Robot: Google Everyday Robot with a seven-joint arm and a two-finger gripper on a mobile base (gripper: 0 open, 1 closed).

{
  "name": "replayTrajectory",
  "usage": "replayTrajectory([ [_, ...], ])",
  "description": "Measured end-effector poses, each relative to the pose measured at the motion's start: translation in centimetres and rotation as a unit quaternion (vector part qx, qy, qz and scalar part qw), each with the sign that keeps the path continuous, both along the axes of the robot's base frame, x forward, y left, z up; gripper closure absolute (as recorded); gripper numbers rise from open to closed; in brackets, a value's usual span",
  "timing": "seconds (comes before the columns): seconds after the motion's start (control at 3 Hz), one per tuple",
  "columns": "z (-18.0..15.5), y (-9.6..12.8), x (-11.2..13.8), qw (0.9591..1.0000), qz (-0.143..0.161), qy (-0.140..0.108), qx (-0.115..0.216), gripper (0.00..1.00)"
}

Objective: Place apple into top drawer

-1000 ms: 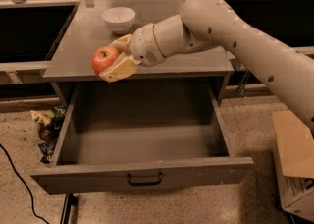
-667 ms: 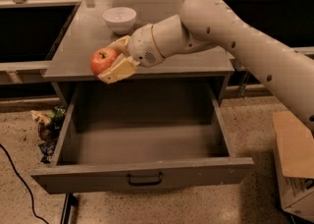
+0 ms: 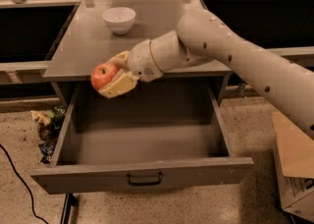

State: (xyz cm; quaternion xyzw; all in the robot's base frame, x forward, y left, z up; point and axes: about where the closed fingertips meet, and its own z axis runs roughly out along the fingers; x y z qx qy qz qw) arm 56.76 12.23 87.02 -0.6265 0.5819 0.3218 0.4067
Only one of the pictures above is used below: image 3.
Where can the cardboard box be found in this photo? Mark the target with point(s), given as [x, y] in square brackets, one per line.
[294, 161]

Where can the grey open top drawer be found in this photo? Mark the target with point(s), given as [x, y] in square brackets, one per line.
[175, 128]

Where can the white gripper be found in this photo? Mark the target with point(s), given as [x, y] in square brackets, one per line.
[141, 60]

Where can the red apple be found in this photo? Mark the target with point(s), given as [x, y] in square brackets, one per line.
[103, 74]

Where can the black drawer handle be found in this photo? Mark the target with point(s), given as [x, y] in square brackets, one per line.
[144, 181]

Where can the white ceramic bowl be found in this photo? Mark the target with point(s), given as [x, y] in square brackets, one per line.
[119, 19]

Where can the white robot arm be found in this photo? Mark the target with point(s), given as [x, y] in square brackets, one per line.
[200, 36]

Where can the grey cabinet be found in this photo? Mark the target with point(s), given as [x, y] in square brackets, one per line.
[87, 41]

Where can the crumpled snack bags pile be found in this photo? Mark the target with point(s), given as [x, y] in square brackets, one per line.
[48, 128]

